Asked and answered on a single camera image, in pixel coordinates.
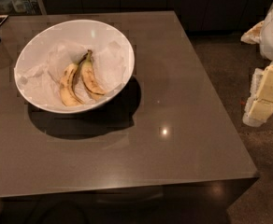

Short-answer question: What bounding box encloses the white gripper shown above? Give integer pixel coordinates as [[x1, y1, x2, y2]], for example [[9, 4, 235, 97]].
[[240, 8, 273, 127]]

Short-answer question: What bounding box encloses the yellow banana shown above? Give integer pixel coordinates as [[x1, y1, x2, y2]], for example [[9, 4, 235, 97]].
[[60, 63, 83, 106], [80, 49, 106, 100]]

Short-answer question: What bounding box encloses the white bowl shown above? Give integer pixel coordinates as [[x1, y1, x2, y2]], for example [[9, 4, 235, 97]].
[[15, 20, 135, 112]]

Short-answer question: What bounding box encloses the white paper liner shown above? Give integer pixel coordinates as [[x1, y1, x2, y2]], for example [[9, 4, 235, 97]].
[[14, 40, 132, 113]]

